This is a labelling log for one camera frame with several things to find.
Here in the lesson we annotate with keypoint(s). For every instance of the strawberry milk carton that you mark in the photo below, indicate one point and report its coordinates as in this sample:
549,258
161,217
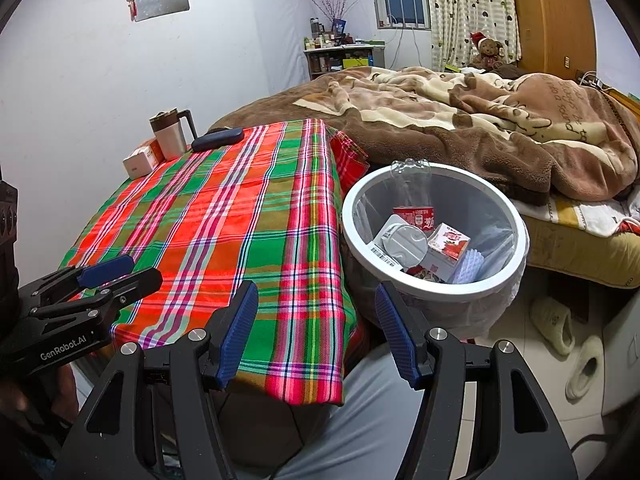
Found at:
447,245

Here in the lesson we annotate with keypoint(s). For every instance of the cream fuzzy slipper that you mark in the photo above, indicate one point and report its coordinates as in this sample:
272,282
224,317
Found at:
585,367
552,322

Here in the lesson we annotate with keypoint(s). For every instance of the orange wooden wardrobe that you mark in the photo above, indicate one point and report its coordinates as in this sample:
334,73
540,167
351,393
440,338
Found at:
550,20

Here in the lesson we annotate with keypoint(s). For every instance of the yellow white bed sheet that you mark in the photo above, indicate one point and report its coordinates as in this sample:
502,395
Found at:
575,240

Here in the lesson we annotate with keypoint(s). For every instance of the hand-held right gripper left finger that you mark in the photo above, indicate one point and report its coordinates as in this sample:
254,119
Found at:
240,330

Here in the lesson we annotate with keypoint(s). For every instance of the clear plastic bin liner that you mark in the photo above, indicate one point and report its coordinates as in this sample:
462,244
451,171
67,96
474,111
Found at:
495,230

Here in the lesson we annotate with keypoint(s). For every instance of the beige brown lidded mug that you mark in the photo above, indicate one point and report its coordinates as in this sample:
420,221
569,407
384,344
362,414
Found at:
170,137

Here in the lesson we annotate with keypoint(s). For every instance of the brown teddy bear red hat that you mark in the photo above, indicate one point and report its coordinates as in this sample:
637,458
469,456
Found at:
487,50

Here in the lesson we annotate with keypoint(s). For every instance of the dark blue glasses case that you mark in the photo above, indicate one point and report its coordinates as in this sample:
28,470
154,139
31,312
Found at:
217,139

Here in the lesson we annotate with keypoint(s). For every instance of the red green plaid tablecloth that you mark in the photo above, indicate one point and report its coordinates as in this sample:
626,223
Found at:
225,220

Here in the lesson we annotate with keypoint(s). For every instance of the person's left hand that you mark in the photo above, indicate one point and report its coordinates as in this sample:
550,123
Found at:
10,400

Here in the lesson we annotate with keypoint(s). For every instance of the white orange cardboard box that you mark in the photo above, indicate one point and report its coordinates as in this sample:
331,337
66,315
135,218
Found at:
140,162

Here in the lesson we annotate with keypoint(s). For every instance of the white plastic lidded container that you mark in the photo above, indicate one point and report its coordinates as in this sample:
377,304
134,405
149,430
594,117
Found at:
405,237

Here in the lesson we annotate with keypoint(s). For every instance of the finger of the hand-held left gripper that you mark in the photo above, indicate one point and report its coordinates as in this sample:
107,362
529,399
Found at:
135,282
105,267

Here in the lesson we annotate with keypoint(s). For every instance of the white appliance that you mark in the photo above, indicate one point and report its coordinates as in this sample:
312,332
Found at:
622,360

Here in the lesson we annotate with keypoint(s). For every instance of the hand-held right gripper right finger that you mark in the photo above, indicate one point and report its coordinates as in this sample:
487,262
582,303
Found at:
395,330

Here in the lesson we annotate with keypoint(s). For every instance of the heart print curtain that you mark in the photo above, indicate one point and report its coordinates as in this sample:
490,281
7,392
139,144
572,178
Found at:
470,10

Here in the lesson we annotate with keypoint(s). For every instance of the vase of purple branches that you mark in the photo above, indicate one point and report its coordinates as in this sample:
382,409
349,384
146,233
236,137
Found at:
332,10

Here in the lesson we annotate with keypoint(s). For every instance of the white round trash bin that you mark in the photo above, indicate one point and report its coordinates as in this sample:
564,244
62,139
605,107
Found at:
360,275

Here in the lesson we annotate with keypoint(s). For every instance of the person's grey trouser leg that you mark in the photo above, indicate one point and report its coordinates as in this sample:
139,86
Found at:
360,410

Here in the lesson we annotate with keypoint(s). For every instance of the clear red label plastic bottle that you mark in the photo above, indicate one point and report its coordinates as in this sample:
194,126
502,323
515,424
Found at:
412,195

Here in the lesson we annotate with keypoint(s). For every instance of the white foam fruit net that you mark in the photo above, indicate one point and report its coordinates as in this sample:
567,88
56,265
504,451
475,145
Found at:
467,266

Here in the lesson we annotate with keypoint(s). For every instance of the barred window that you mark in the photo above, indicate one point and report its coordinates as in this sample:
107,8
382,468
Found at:
402,7

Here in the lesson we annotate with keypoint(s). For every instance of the cluttered white shelf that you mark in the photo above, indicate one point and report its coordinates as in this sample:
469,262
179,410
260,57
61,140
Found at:
340,60

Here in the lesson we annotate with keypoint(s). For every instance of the brown cream fleece blanket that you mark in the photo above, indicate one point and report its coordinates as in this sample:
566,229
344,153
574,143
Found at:
450,120

